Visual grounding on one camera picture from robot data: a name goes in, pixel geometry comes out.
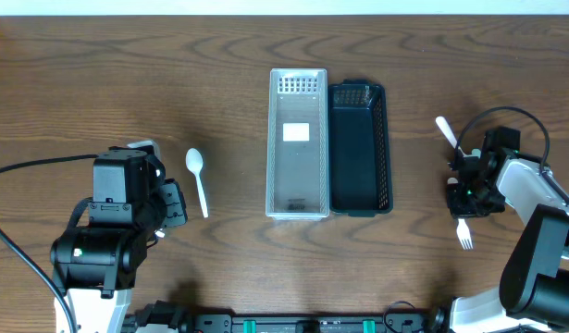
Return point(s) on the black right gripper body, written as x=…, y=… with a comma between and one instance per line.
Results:
x=476, y=200

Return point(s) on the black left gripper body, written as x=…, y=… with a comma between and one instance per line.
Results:
x=174, y=203

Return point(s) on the white plastic fork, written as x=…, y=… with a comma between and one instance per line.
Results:
x=464, y=235

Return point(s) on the white plastic spoon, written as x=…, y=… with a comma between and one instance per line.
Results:
x=195, y=163
x=446, y=130

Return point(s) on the dark green plastic basket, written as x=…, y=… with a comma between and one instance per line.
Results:
x=360, y=180

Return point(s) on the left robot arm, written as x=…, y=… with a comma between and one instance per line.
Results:
x=96, y=258

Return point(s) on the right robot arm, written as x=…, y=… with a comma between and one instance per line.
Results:
x=533, y=294

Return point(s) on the clear plastic basket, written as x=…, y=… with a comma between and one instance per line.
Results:
x=297, y=173

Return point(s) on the white label in basket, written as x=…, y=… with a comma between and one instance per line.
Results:
x=296, y=132

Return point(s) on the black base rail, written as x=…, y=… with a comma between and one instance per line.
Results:
x=169, y=317

